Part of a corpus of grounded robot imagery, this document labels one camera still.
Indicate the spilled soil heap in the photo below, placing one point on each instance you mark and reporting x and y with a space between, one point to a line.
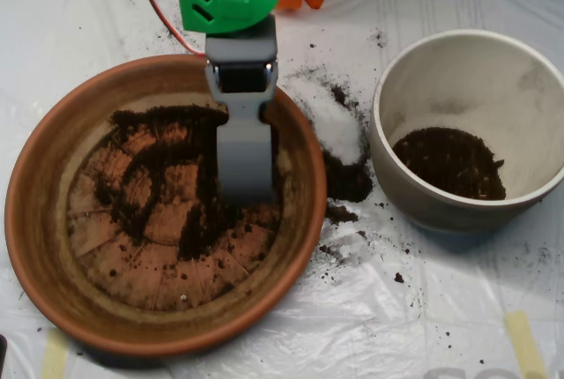
348 180

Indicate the clear plastic sheet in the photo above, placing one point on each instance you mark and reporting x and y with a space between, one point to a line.
396 330

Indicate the beige masking tape strip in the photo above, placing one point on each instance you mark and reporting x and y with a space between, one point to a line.
55 357
524 344

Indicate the dark object at edge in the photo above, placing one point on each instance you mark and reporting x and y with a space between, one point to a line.
2 352

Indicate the white ceramic pot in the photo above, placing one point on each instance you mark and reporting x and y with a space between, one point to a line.
440 216

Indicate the dark soil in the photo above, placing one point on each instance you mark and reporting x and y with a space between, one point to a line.
198 220
445 167

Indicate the terracotta saucer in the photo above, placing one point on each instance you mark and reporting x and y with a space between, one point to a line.
44 242

